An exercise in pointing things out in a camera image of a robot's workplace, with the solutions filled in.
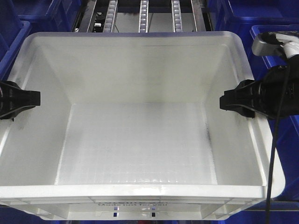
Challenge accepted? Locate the right centre roller track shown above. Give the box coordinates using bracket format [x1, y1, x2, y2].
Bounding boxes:
[171, 0, 183, 33]

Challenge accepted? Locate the blue bin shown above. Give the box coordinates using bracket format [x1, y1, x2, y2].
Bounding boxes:
[0, 21, 31, 80]
[207, 0, 299, 32]
[13, 0, 81, 33]
[244, 24, 299, 210]

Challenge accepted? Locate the blue bin front left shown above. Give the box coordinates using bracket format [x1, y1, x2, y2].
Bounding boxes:
[0, 21, 31, 80]

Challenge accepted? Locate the blue bin back right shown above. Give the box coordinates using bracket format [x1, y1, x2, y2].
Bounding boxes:
[207, 0, 299, 32]

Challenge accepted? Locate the white plastic tote bin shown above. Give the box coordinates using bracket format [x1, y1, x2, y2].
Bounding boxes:
[0, 31, 272, 220]

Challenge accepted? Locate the roller track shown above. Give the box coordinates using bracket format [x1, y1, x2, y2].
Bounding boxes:
[138, 0, 149, 33]
[103, 0, 118, 33]
[171, 0, 183, 33]

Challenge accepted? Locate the middle roller track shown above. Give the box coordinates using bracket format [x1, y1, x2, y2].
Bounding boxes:
[138, 0, 149, 33]

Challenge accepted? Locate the blue bin back left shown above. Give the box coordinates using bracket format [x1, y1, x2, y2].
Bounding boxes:
[13, 0, 81, 33]

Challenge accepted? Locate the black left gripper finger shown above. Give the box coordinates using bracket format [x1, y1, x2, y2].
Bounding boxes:
[0, 81, 41, 120]

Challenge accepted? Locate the blue bin front right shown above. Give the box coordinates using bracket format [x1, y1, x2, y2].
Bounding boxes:
[244, 24, 299, 210]

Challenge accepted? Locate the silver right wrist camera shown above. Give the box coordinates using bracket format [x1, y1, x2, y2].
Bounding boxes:
[251, 31, 299, 58]

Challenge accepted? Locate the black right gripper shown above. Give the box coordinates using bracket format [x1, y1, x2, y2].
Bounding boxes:
[220, 55, 299, 119]

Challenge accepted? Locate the left centre roller track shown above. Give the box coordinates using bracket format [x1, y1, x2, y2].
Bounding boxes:
[103, 0, 118, 33]

